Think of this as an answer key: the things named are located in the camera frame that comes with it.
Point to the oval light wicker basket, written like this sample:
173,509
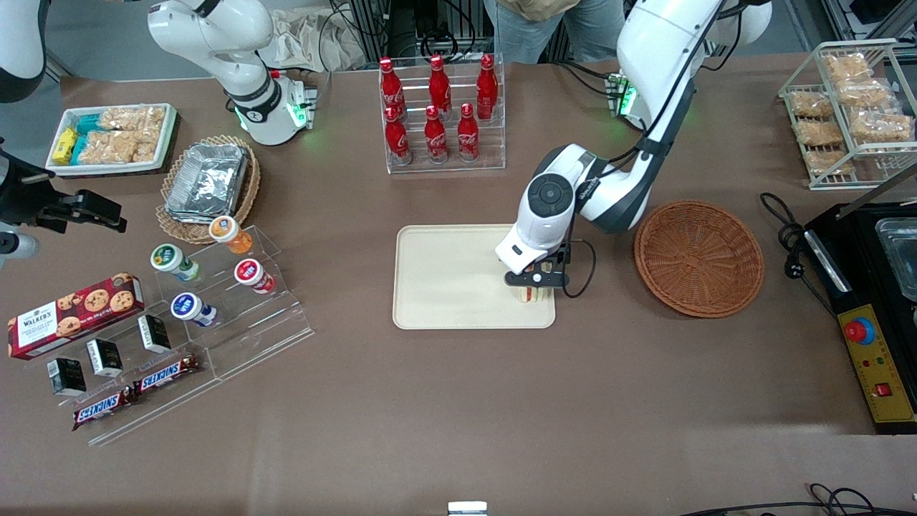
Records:
179,231

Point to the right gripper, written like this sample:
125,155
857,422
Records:
23,192

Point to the yellow snack pack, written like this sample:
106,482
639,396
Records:
64,145

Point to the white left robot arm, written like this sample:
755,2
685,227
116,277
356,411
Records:
655,43

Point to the person in blue jeans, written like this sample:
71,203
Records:
530,36

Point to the yellow emergency stop panel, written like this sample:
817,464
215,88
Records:
877,365

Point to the teal snack pack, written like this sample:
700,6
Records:
79,149
89,125

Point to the round brown wicker basket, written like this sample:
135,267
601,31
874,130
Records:
698,258

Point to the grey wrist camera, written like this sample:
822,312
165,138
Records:
537,276
18,247

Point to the rice cracker snack pack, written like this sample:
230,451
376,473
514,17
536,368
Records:
829,162
818,132
118,147
867,93
881,125
811,104
132,118
849,68

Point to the white rectangular snack tray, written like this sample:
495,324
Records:
114,168

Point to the blue lid yogurt cup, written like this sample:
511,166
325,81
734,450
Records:
185,306

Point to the Snickers chocolate bar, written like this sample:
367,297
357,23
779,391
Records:
104,408
166,374

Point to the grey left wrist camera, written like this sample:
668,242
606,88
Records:
537,276

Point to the black machine base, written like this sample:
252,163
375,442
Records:
860,287

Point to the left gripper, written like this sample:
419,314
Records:
561,256

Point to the beige plastic serving tray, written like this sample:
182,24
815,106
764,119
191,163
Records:
444,279

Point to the green lid yogurt cup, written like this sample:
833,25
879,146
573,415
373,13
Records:
168,258

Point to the stack of foil trays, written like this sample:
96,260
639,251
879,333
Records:
208,179

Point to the small black box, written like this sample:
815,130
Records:
104,358
66,377
154,334

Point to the grey metal bar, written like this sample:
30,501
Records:
877,190

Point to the plastic-wrapped triangle sandwich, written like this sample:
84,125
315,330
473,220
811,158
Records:
536,295

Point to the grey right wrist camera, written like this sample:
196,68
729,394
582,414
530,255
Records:
18,247

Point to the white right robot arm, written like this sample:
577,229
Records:
243,86

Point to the clear acrylic bottle rack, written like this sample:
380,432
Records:
487,163

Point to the clear plastic container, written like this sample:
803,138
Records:
899,258

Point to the orange lid yogurt cup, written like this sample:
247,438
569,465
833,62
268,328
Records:
226,231

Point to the red Walkers cookie box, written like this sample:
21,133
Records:
71,315

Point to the crumpled beige bag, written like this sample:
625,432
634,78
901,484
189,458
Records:
308,39

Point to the red cola bottle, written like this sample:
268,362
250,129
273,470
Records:
486,86
468,136
397,140
439,86
391,89
435,140

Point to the clear acrylic stepped stand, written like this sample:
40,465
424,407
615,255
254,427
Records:
265,337
165,408

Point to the red lid yogurt cup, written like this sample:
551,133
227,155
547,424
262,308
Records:
248,272

